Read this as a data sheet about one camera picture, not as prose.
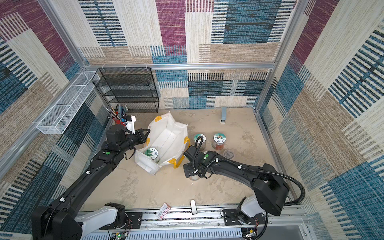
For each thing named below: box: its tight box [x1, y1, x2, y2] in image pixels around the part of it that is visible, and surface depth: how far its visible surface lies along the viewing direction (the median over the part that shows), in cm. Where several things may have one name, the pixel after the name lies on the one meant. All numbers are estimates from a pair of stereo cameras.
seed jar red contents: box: [211, 132, 227, 151], surface depth 96 cm
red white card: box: [155, 202, 172, 220], surface depth 77 cm
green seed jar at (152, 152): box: [144, 147, 159, 160], surface depth 89 cm
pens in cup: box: [106, 103, 129, 120], surface depth 107 cm
